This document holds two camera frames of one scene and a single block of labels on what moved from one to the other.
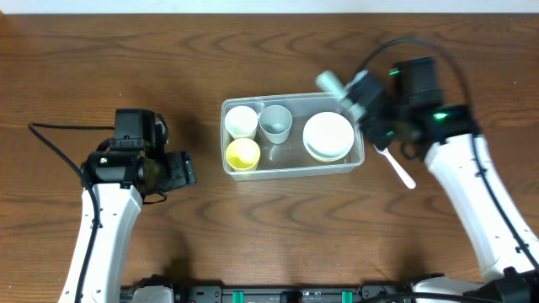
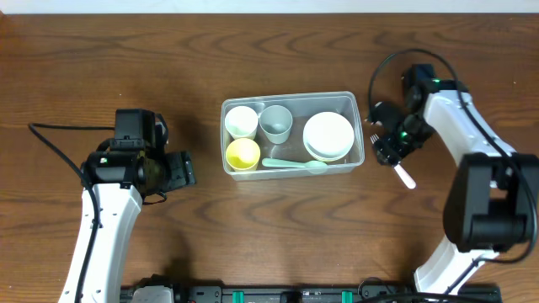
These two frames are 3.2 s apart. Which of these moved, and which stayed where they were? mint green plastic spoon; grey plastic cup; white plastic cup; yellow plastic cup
Moved: mint green plastic spoon
Stayed: white plastic cup; grey plastic cup; yellow plastic cup
